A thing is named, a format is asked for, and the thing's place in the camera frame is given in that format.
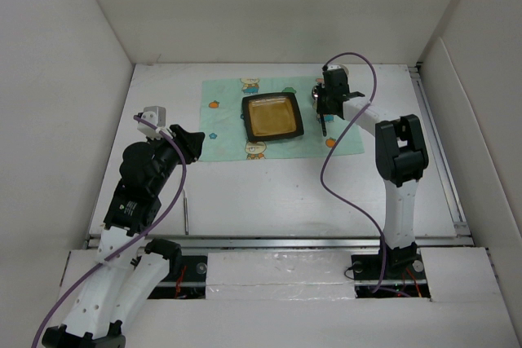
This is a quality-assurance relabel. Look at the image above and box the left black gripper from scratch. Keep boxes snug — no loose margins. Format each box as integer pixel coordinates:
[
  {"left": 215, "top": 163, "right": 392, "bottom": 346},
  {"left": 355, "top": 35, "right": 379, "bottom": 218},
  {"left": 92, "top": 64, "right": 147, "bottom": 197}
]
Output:
[{"left": 147, "top": 124, "right": 204, "bottom": 194}]

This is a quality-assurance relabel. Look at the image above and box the patterned handle metal spoon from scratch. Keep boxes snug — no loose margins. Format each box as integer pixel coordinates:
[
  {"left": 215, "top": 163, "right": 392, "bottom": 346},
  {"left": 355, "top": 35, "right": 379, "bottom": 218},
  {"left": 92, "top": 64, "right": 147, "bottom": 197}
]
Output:
[{"left": 311, "top": 83, "right": 327, "bottom": 137}]

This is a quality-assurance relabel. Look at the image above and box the black square plate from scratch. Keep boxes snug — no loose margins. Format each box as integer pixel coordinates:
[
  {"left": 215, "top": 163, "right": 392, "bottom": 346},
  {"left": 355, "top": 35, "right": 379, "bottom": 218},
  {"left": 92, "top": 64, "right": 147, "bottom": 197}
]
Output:
[{"left": 241, "top": 92, "right": 304, "bottom": 143}]

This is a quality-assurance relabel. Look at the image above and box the silver metal fork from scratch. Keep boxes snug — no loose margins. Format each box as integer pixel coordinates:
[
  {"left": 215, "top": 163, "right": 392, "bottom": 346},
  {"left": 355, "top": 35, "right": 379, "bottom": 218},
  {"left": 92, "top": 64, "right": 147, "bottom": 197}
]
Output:
[{"left": 182, "top": 189, "right": 189, "bottom": 236}]

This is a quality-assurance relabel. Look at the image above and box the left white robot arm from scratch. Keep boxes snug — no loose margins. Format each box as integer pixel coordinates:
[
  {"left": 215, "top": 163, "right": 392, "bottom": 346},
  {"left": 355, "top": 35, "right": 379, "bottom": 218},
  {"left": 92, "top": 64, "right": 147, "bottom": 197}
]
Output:
[{"left": 32, "top": 121, "right": 205, "bottom": 347}]

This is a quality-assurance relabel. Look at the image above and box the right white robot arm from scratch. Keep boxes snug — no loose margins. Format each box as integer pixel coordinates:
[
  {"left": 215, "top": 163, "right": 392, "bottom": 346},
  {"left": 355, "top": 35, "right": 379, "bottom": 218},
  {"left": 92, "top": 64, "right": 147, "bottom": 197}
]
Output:
[{"left": 312, "top": 66, "right": 429, "bottom": 280}]

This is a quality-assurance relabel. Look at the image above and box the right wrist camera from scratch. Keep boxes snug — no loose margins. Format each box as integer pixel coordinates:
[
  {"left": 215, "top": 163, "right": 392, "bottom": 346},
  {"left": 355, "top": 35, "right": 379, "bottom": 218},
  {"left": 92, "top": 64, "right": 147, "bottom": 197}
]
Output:
[{"left": 325, "top": 64, "right": 349, "bottom": 75}]

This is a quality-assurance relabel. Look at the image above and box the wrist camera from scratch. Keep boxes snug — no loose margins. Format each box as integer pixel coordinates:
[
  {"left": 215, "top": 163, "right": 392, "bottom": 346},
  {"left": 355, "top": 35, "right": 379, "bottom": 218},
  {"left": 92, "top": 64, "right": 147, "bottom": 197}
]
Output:
[
  {"left": 325, "top": 64, "right": 349, "bottom": 75},
  {"left": 137, "top": 106, "right": 166, "bottom": 139}
]

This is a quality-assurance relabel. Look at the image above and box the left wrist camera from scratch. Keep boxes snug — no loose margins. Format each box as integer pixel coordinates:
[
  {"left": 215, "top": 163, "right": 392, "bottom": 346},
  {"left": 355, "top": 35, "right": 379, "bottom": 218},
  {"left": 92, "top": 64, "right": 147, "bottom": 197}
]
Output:
[{"left": 137, "top": 106, "right": 166, "bottom": 139}]

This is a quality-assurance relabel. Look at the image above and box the aluminium rail frame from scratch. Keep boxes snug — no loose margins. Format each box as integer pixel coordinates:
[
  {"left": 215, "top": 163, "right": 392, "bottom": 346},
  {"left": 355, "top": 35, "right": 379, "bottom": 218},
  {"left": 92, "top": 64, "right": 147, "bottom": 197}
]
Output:
[{"left": 86, "top": 64, "right": 473, "bottom": 252}]

